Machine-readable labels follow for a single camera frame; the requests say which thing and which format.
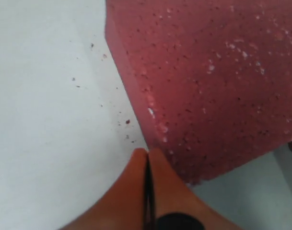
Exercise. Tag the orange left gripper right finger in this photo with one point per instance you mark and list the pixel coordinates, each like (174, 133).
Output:
(174, 206)

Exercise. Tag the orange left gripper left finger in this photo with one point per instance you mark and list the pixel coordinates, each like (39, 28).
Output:
(122, 206)

